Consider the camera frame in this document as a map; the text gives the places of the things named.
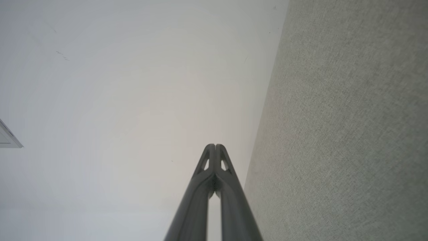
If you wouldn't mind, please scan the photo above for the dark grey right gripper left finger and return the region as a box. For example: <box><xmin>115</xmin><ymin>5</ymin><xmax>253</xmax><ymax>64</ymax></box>
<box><xmin>164</xmin><ymin>144</ymin><xmax>216</xmax><ymax>241</ymax></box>

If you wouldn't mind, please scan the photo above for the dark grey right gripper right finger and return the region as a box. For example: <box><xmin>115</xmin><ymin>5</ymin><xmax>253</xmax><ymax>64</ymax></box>
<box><xmin>215</xmin><ymin>144</ymin><xmax>263</xmax><ymax>241</ymax></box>

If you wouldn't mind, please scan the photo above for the grey fabric sofa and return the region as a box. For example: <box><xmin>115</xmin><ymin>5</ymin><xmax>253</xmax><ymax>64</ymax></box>
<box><xmin>243</xmin><ymin>0</ymin><xmax>428</xmax><ymax>241</ymax></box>

